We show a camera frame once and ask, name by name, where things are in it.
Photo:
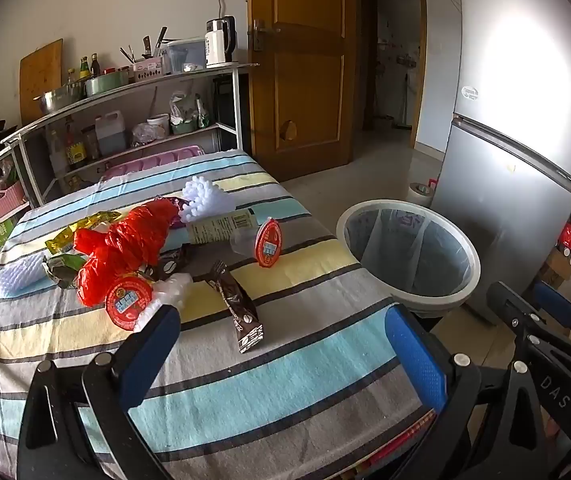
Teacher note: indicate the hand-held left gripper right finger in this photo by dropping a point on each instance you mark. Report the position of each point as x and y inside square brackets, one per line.
[415, 355]

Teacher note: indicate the clear plastic bottle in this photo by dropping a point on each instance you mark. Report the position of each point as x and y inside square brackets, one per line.
[57, 155]

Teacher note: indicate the white jug with dark liquid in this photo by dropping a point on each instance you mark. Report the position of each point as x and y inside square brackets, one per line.
[110, 137]

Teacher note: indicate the cardboard box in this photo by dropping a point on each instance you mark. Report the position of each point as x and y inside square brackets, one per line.
[560, 267]

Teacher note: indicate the low white shelf rack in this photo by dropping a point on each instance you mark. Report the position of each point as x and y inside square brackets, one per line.
[12, 211]

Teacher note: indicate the clear plastic storage container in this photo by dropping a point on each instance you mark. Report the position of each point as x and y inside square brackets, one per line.
[185, 55]

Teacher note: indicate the wooden cutting board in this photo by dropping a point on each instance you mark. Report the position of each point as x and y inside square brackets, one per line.
[40, 80]

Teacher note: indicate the green cooking pot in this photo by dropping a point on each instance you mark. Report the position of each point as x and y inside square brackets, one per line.
[105, 84]

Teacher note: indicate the pink storage box lid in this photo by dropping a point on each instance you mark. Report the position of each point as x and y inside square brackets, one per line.
[155, 160]

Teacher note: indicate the tall white shelf rack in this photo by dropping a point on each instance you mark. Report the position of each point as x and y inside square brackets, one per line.
[165, 80]

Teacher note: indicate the brown coffee sachet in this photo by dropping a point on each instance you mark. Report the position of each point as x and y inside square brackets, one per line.
[238, 310]
[170, 265]

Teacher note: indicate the brown glass jar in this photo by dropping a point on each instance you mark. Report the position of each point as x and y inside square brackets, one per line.
[90, 144]

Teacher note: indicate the pale green packet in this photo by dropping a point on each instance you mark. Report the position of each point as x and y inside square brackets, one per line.
[215, 230]

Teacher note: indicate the white trash bin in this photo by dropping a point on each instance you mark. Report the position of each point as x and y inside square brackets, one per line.
[448, 305]

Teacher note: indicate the pink utensil holder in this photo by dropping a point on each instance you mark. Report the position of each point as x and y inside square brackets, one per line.
[149, 70]

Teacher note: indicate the red plastic bag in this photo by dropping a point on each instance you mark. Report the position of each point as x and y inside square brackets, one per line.
[120, 250]

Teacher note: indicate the gold snack wrapper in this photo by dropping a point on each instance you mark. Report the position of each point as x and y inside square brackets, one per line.
[65, 240]

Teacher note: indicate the pink woven basket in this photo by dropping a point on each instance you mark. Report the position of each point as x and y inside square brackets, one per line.
[5, 200]

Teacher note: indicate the striped tablecloth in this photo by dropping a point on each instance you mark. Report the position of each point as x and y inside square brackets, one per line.
[265, 390]

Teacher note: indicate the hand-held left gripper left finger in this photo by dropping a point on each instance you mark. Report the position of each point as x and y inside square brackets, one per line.
[150, 352]

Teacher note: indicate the silver refrigerator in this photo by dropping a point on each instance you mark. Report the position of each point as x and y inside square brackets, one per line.
[515, 110]

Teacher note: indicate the purple snack wrapper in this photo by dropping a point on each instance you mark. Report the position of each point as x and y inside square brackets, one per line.
[178, 204]

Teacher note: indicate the wooden door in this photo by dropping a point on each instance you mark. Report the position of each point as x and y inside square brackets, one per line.
[305, 85]

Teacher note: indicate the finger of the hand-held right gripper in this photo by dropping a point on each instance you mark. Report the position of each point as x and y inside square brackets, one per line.
[555, 301]
[555, 345]

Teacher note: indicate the white plastic tub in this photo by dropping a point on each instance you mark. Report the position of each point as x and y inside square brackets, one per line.
[158, 126]

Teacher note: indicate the green snack wrapper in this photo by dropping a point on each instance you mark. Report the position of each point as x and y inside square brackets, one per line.
[62, 267]

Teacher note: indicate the white electric kettle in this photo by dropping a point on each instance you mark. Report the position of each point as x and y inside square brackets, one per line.
[220, 45]

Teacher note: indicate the steel mixing bowl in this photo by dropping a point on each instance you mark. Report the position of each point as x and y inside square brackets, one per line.
[57, 100]

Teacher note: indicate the red jelly cup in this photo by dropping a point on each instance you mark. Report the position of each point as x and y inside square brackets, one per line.
[268, 242]
[128, 302]

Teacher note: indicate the green bowl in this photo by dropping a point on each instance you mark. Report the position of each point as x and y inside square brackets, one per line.
[183, 127]

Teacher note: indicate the white bags in bowl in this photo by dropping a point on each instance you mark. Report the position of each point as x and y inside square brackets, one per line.
[183, 107]

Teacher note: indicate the crumpled white plastic bag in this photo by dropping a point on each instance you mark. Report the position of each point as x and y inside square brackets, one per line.
[175, 291]

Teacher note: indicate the yellow label sauce bottle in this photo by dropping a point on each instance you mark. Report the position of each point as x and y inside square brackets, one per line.
[75, 150]

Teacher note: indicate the green foil packet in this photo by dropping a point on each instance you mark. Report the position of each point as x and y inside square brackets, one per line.
[203, 112]

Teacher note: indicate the crumpled clear plastic bag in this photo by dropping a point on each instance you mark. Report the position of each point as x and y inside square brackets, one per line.
[144, 135]

